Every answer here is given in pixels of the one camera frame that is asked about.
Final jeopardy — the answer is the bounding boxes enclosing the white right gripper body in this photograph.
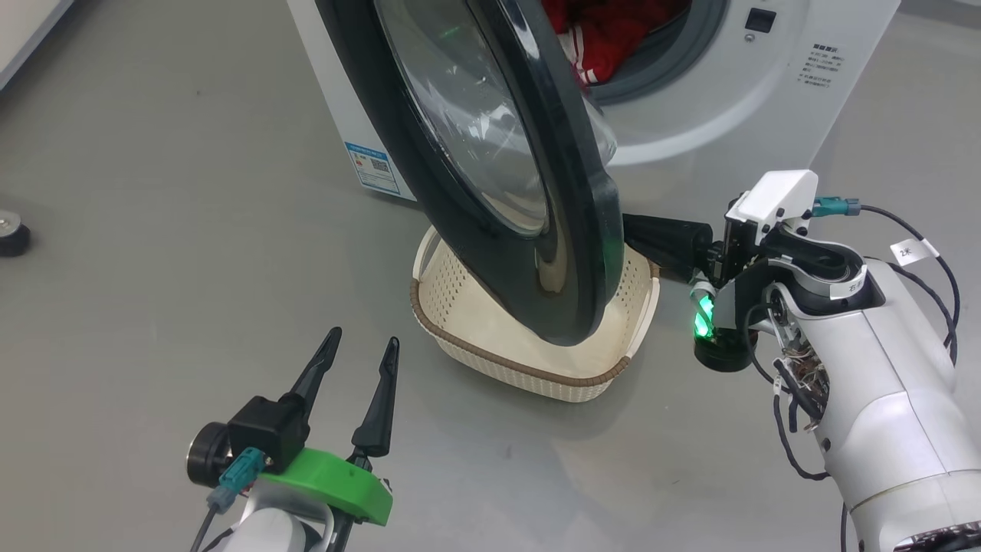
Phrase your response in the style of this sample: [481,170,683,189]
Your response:
[690,169,820,286]

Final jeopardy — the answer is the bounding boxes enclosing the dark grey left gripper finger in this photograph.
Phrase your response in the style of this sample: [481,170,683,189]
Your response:
[278,327,343,421]
[350,337,401,461]

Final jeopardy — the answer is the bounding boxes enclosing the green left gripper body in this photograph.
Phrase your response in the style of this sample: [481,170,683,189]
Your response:
[259,447,394,527]

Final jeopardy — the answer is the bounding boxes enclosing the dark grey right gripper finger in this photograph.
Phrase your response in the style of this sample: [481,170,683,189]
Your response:
[626,235,710,282]
[622,213,714,258]

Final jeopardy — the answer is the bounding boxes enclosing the black round glass washer door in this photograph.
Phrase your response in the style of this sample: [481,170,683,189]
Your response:
[315,0,624,348]

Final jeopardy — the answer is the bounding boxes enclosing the red and white jersey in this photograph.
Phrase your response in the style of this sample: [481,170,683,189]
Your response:
[542,0,692,87]

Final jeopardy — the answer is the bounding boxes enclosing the white front-load washing machine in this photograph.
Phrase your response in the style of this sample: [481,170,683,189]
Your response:
[287,0,902,225]

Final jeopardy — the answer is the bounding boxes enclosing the cream perforated laundry basket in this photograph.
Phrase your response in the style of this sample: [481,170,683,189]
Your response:
[409,225,662,404]

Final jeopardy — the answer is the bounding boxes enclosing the blue energy label sticker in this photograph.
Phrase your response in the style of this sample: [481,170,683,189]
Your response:
[343,140,402,199]

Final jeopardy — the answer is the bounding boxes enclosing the white partition panel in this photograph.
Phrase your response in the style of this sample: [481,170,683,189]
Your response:
[0,0,75,90]

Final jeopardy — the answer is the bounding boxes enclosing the right teal-plug camera cable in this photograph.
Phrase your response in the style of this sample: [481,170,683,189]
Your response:
[812,196,960,367]

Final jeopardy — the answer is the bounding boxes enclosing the teal-plug camera cable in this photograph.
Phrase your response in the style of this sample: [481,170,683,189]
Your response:
[188,450,266,552]
[812,196,960,367]

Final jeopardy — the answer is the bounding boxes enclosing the left teal-plug camera cable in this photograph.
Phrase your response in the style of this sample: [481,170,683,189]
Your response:
[188,450,266,552]

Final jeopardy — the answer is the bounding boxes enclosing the white cable tag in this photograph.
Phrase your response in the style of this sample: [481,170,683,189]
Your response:
[889,238,940,268]

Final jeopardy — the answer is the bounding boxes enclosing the metal frame leg with caster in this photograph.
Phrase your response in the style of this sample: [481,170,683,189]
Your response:
[0,210,32,258]

